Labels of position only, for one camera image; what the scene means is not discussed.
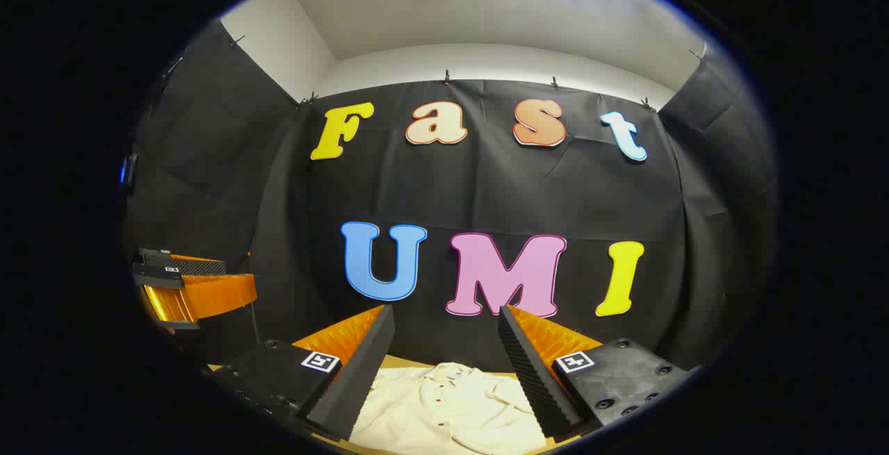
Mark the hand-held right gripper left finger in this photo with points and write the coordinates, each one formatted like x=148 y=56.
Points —
x=358 y=371

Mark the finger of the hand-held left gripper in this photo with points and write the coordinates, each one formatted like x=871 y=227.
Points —
x=215 y=295
x=194 y=264

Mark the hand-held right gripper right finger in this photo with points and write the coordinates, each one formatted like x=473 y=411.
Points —
x=535 y=378

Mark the cream button shirt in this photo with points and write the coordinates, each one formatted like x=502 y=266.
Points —
x=444 y=413

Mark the black backdrop cloth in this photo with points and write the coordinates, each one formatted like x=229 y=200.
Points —
x=486 y=184

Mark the row of black cloth clips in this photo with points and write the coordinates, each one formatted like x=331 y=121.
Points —
x=446 y=78

